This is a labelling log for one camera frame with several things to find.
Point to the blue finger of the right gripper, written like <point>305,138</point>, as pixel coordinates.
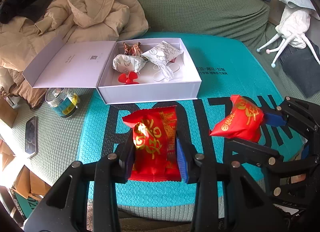
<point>273,118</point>
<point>251,152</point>

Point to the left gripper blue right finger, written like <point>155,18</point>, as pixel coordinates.
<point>185,153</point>

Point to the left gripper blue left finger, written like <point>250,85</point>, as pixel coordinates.
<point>126,158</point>

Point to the red candy packet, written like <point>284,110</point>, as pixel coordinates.
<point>154,137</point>
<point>243,122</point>

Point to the red plastic propeller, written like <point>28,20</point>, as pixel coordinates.
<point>129,78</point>

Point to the teal foam mailer bag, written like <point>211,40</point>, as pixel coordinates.
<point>226,67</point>

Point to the dark grey cloth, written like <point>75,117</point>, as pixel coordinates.
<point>301,66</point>

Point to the glass jar blue label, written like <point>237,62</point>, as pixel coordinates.
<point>63,101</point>

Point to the white open gift box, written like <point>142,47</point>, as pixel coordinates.
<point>89,65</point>

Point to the white patterned snack packet left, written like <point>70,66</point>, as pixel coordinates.
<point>127,63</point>

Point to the white patterned snack packet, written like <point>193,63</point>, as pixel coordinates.
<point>127,63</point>
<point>162,54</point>

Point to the black smartphone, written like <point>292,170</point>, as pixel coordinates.
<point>31,140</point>

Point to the brown foil candy wrapper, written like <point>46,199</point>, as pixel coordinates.
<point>134,50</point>

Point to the white patterned snack packet right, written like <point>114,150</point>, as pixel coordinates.
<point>162,54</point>

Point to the beige puffer jacket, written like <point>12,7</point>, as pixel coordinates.
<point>73,21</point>

